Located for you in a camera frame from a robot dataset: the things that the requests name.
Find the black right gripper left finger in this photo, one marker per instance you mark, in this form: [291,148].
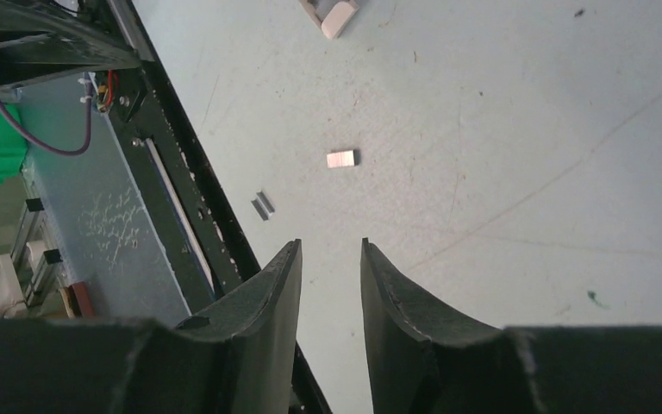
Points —
[235,356]

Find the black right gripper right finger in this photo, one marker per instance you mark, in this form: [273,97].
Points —
[423,356]

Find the metal staple strip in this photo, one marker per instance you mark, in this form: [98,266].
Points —
[263,206]
[341,159]

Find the white staple tray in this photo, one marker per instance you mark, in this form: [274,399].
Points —
[331,17]

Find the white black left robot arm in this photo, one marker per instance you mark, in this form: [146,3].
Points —
[41,41]

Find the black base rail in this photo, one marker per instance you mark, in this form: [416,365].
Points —
[196,225]

